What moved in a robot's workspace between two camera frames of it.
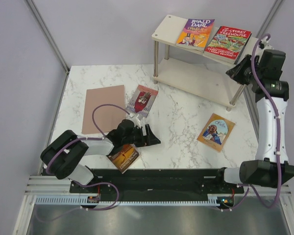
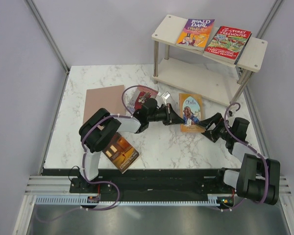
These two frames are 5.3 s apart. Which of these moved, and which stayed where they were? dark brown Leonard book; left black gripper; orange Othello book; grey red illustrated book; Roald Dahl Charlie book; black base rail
Moved: orange Othello book; left black gripper
Stayed: grey red illustrated book; black base rail; Roald Dahl Charlie book; dark brown Leonard book
